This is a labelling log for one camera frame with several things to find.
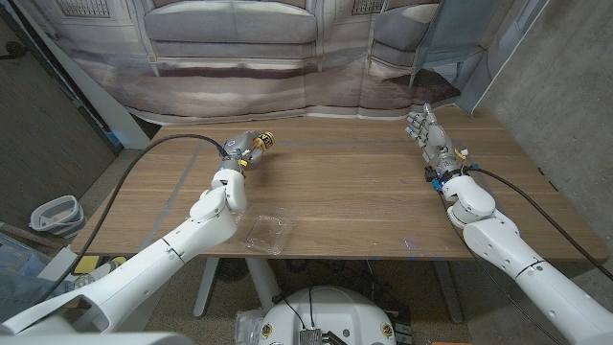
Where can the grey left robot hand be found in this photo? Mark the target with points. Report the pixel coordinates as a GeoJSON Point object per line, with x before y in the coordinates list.
{"type": "Point", "coordinates": [239, 148]}

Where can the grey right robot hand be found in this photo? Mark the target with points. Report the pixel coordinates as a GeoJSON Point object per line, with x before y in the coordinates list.
{"type": "Point", "coordinates": [438, 146]}

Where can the yellow new driver bumper sticker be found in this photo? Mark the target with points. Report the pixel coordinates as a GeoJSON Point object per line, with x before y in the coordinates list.
{"type": "Point", "coordinates": [265, 140]}

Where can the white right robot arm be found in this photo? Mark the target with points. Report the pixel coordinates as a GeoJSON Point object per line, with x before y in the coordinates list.
{"type": "Point", "coordinates": [527, 278]}

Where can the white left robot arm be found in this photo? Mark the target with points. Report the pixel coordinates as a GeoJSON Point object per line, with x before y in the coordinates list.
{"type": "Point", "coordinates": [158, 259]}

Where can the clear plastic clamshell container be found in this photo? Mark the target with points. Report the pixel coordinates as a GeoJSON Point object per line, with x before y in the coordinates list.
{"type": "Point", "coordinates": [268, 232]}

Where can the printed sofa backdrop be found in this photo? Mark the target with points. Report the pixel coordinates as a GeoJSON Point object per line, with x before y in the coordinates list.
{"type": "Point", "coordinates": [230, 81]}

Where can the black round fan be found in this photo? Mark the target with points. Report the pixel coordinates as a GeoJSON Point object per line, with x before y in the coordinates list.
{"type": "Point", "coordinates": [232, 270]}

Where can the grey table leg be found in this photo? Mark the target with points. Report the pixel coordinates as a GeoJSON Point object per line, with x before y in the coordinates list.
{"type": "Point", "coordinates": [447, 292]}

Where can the clear plastic package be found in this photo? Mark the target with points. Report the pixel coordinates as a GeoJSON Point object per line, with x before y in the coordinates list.
{"type": "Point", "coordinates": [246, 326]}

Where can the white robot torso dome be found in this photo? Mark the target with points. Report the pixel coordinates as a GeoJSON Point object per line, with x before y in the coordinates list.
{"type": "Point", "coordinates": [330, 311]}

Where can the yellow black floor object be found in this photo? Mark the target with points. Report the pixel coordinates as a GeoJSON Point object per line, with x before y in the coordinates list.
{"type": "Point", "coordinates": [86, 263]}

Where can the grey white sneaker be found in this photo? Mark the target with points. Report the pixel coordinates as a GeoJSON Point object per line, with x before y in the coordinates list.
{"type": "Point", "coordinates": [93, 277]}

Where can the grey collapsible bucket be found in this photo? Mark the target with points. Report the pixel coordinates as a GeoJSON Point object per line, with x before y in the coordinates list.
{"type": "Point", "coordinates": [57, 218]}

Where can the blue plastic storage bin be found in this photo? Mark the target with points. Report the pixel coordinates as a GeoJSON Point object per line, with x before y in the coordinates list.
{"type": "Point", "coordinates": [14, 251]}

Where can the person's leg in jeans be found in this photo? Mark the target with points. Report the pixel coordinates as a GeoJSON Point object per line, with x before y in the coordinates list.
{"type": "Point", "coordinates": [24, 292]}

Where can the white table leg frame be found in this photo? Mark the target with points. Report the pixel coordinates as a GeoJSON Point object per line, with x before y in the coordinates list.
{"type": "Point", "coordinates": [261, 282]}

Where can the white slanted post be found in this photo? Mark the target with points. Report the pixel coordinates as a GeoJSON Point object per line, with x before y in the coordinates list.
{"type": "Point", "coordinates": [98, 98]}

